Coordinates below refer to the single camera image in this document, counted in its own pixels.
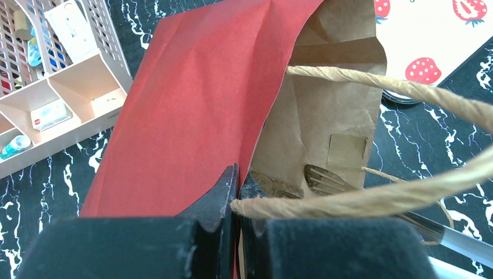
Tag small white label box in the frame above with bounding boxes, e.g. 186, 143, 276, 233
30, 99, 73, 131

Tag metal food tongs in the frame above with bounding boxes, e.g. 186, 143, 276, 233
251, 164, 492, 268

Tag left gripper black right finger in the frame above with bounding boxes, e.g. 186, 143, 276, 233
240, 173, 438, 279

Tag white card box in organizer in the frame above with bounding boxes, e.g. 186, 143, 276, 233
45, 1, 97, 63

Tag blue packet in organizer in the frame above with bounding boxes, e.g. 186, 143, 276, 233
27, 27, 42, 67

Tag red brown paper bag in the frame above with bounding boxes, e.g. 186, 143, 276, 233
80, 1, 492, 278

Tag pink plastic file organizer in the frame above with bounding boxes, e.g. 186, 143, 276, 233
1, 1, 133, 177

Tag strawberry print cutting board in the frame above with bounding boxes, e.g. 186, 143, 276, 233
374, 0, 492, 86

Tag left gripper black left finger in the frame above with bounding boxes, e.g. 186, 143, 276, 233
17, 165, 238, 278

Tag small green white tube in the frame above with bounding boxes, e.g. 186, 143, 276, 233
1, 135, 31, 160

